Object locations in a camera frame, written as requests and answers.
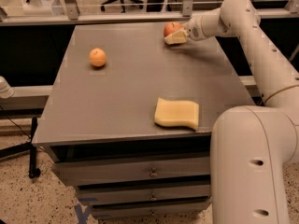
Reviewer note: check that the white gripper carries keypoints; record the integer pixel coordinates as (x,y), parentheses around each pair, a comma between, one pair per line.
(195,30)

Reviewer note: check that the red apple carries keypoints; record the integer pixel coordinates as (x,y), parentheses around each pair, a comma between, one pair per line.
(171,27)

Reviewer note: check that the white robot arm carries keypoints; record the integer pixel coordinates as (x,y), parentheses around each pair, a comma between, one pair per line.
(250,144)

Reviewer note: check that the yellow sponge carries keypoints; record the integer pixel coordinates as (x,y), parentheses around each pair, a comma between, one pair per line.
(177,114)

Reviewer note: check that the orange fruit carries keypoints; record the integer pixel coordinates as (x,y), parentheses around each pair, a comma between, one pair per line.
(97,57)

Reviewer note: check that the grey drawer cabinet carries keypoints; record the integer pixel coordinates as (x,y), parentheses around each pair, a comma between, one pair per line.
(107,113)

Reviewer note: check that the top grey drawer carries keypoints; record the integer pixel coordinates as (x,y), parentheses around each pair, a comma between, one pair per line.
(116,171)

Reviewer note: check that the grey drawer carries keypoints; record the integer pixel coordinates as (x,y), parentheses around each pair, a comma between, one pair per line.
(149,208)
(116,171)
(97,197)

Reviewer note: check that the middle grey drawer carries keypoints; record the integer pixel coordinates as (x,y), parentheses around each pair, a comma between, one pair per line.
(97,197)

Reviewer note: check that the white device on left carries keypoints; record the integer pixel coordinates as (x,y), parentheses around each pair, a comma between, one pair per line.
(5,90)

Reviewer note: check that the bottom grey drawer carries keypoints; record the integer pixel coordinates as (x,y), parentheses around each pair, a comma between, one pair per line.
(149,208)

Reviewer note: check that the black tripod stand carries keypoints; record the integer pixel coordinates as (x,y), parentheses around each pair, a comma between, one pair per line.
(34,171)

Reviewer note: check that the blue floor tape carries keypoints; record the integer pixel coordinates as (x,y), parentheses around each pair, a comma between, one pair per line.
(83,214)

